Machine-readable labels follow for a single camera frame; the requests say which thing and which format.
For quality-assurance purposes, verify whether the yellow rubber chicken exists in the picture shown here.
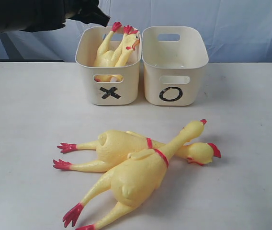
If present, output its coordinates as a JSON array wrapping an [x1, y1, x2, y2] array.
[[53, 130, 221, 172], [92, 22, 141, 83], [63, 119, 206, 230]]

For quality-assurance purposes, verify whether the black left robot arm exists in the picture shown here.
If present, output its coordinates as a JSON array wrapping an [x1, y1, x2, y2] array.
[[0, 0, 110, 33]]

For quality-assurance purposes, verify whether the cream bin marked O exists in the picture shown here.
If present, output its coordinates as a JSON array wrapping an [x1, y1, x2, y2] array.
[[142, 26, 209, 106]]

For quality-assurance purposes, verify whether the cream bin marked X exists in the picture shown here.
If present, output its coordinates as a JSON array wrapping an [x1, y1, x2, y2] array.
[[75, 26, 141, 105]]

